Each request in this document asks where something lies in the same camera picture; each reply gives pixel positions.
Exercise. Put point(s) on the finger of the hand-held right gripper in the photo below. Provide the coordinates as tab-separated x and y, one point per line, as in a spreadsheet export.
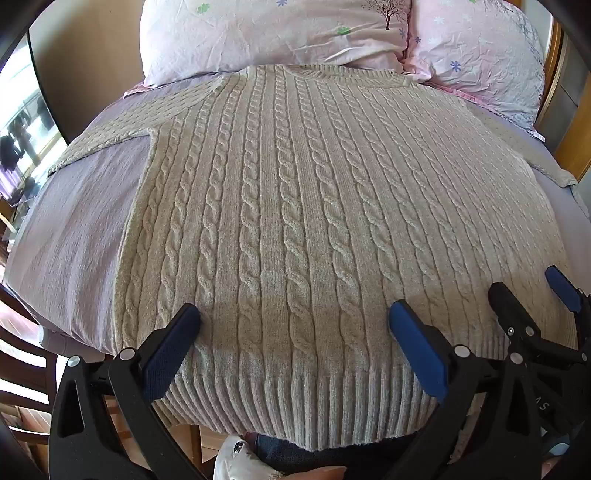
562	288
507	302

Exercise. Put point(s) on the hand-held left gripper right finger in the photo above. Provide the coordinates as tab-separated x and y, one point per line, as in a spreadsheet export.
419	350

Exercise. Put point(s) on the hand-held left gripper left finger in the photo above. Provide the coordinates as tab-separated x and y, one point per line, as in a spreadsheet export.
171	351

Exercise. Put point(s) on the wooden chair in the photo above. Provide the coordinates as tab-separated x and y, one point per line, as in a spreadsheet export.
21	350

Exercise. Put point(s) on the lavender bed sheet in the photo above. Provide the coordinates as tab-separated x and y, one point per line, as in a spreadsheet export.
78	230

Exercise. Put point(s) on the wooden headboard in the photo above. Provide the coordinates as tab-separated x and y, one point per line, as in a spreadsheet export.
570	115

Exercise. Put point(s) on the small pink floral pillow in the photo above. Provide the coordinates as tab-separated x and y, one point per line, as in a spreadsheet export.
480	60

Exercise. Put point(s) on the glass window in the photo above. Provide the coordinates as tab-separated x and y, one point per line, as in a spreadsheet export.
23	120

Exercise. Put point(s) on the large pink floral pillow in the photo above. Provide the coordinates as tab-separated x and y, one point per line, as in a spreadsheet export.
258	34

